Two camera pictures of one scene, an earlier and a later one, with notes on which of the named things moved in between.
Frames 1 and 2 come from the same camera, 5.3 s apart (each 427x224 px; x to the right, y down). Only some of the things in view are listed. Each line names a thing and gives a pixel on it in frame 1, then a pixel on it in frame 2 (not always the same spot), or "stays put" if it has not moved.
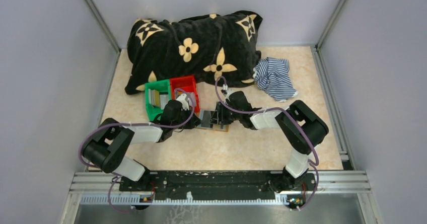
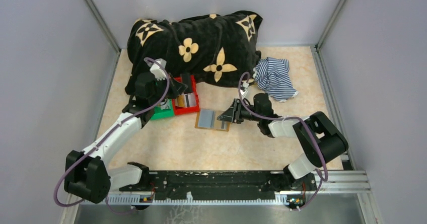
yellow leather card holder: x=206 y=115 stays put
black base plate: x=219 y=184 stays put
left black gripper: x=195 y=122 to x=176 y=88
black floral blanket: x=220 y=50 stays put
